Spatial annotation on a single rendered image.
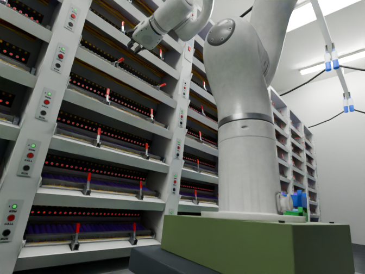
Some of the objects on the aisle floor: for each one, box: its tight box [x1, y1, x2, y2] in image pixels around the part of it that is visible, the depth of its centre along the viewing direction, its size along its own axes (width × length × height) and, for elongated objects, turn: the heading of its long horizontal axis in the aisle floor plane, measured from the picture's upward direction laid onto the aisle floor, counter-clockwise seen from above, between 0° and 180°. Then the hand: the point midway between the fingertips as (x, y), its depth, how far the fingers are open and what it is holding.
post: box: [141, 1, 198, 232], centre depth 139 cm, size 20×9×181 cm, turn 65°
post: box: [0, 0, 91, 274], centre depth 91 cm, size 20×9×181 cm, turn 65°
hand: (134, 47), depth 93 cm, fingers open, 3 cm apart
